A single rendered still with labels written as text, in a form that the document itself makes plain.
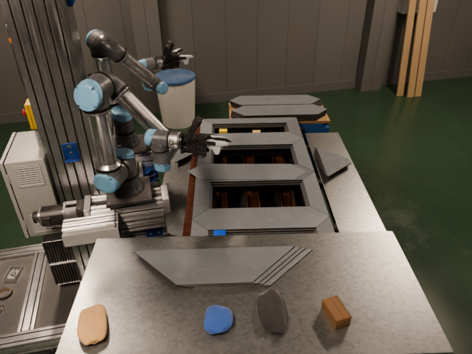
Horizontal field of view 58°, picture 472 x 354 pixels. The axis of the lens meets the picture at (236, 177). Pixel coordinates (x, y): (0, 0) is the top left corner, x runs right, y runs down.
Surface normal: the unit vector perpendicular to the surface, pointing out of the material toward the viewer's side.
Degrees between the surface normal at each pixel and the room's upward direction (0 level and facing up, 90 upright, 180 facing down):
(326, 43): 90
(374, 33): 90
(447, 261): 0
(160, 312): 0
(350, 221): 0
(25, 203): 90
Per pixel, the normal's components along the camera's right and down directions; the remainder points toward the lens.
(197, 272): -0.01, -0.83
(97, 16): 0.22, 0.54
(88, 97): -0.22, 0.43
